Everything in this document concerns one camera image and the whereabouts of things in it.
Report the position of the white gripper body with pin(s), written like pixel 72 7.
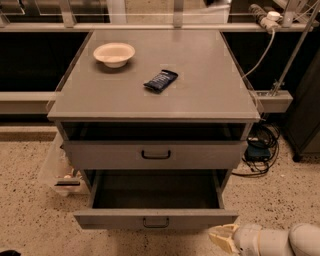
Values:
pixel 246 237

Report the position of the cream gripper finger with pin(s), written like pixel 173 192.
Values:
pixel 228 245
pixel 224 231

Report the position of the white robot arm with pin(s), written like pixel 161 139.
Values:
pixel 301 239

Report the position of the grey bottom drawer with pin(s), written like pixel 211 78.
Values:
pixel 155 199

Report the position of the grey drawer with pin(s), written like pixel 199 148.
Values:
pixel 155 199
pixel 148 155

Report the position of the grey drawer cabinet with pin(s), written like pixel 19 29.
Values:
pixel 207 102

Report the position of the grey middle drawer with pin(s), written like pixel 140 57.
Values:
pixel 148 155

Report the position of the blue box on floor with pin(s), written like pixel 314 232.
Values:
pixel 257 154

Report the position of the dark cabinet at right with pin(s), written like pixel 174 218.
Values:
pixel 302 127

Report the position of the dark blue snack packet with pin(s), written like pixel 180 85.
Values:
pixel 161 81

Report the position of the clear plastic bin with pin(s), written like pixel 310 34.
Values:
pixel 58 174

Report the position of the white bowl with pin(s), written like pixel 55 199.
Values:
pixel 114 55

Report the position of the white power strip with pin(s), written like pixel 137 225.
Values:
pixel 267 20

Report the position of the metal diagonal rod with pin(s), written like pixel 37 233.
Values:
pixel 278 83

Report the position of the grey metal rail frame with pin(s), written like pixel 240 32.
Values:
pixel 31 89

